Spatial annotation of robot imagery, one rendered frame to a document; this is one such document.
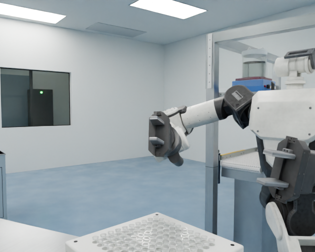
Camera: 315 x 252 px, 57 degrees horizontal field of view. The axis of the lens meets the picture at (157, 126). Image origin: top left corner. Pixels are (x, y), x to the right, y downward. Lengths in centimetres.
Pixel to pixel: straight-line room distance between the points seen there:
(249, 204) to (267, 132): 111
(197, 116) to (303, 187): 64
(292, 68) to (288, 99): 12
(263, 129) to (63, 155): 573
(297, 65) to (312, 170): 49
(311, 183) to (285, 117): 38
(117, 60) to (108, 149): 209
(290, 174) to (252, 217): 150
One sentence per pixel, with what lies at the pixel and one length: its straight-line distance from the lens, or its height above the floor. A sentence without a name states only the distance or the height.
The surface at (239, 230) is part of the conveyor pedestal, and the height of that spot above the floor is 40.
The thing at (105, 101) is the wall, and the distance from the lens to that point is 682.
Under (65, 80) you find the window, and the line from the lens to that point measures 658.
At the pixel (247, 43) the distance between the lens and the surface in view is 180.
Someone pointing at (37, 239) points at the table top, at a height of 89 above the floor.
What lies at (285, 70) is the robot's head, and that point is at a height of 135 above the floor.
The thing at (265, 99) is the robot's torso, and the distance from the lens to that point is 103.
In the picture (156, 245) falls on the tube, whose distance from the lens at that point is 57.
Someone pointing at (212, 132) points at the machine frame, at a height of 108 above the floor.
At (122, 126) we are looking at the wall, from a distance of 706.
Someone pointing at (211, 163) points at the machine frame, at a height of 88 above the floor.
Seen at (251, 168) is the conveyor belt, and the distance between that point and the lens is 187.
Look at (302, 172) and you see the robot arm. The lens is 61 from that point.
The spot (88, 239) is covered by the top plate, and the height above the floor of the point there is 97.
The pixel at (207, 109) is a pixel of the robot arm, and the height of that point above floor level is 122.
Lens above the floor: 122
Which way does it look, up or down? 3 degrees down
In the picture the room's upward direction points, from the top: straight up
